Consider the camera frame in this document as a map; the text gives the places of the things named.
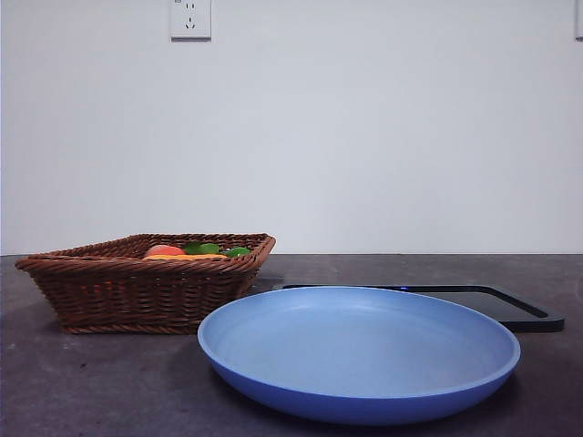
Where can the yellow corn cob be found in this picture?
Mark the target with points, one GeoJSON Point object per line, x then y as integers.
{"type": "Point", "coordinates": [191, 257]}

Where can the blue round plate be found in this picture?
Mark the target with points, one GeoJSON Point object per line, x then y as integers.
{"type": "Point", "coordinates": [355, 346]}

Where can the brown wicker basket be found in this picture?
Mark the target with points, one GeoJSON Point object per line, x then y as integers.
{"type": "Point", "coordinates": [136, 296]}

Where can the bright green vegetable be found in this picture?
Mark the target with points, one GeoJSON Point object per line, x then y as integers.
{"type": "Point", "coordinates": [237, 251]}

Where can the dark green vegetable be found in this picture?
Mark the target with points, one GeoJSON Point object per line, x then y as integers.
{"type": "Point", "coordinates": [200, 248]}

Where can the black rectangular tray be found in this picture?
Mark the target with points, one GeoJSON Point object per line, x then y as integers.
{"type": "Point", "coordinates": [524, 310]}

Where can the white wall socket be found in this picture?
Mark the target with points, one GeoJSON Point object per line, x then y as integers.
{"type": "Point", "coordinates": [191, 20]}

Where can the white wall plate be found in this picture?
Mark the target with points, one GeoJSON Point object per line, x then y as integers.
{"type": "Point", "coordinates": [579, 20]}

